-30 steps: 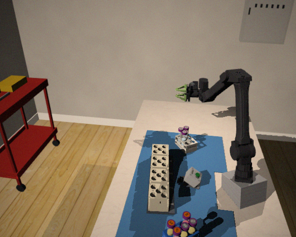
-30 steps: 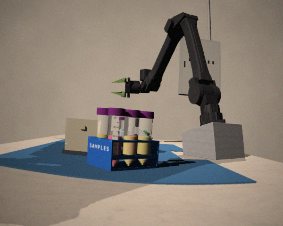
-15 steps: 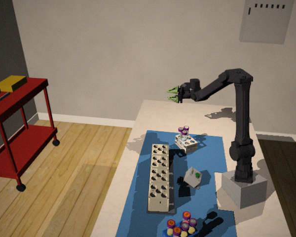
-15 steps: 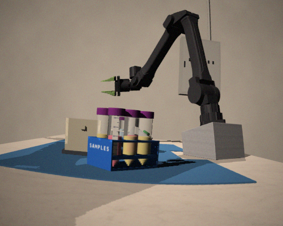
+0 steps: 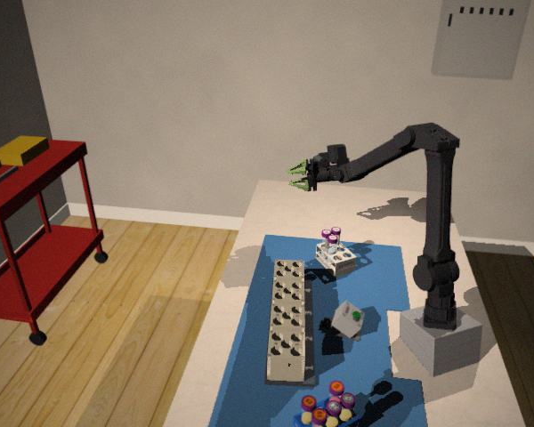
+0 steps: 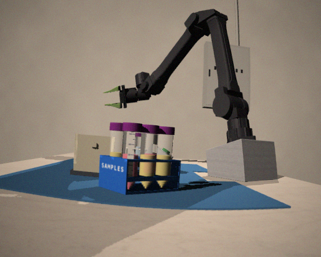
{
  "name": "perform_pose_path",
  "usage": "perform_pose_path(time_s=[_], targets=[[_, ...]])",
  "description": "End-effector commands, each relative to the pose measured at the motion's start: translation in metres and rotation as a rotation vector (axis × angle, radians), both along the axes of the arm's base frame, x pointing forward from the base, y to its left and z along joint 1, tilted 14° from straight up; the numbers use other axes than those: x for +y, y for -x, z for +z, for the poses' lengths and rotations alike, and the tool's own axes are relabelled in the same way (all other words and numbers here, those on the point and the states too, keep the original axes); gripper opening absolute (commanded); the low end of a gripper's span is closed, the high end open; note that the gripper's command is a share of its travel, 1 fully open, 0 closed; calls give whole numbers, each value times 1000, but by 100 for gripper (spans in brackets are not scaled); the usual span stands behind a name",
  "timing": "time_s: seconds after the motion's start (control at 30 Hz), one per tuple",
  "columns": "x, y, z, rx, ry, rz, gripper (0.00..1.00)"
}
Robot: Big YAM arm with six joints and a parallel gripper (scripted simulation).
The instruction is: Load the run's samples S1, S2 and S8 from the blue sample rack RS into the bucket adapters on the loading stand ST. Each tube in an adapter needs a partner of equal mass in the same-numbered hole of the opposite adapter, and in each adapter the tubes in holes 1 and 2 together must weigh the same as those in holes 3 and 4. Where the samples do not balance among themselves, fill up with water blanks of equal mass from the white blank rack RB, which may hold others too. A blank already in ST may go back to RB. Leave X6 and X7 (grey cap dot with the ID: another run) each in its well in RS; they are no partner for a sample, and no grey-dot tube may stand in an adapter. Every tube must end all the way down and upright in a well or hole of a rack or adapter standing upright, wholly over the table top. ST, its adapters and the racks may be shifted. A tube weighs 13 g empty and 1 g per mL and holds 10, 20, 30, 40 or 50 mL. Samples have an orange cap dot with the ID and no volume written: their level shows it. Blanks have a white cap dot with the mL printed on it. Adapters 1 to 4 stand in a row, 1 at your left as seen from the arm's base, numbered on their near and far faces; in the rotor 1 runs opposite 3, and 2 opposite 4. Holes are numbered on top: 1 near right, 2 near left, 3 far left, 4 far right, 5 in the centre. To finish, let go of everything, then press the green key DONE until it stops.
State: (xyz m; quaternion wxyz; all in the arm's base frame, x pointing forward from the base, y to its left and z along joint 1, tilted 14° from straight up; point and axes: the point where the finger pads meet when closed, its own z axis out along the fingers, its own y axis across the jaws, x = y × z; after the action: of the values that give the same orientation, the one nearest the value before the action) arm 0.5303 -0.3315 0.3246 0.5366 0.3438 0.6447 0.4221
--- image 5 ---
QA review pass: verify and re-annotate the white tube rack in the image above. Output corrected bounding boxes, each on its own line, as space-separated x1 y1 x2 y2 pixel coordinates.
316 242 357 277

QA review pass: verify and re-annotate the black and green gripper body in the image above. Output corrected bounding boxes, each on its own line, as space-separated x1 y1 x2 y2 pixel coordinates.
306 158 331 191

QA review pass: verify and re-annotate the blue sample rack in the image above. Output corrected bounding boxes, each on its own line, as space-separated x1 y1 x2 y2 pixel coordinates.
293 397 360 427

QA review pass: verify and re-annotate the blue bench mat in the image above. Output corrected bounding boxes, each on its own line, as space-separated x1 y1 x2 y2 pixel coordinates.
208 234 427 427

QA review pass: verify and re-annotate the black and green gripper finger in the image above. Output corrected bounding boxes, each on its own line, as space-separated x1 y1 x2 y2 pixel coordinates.
287 159 306 174
289 177 309 191

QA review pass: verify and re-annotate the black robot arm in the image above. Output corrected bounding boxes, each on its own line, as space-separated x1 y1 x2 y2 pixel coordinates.
313 123 460 330

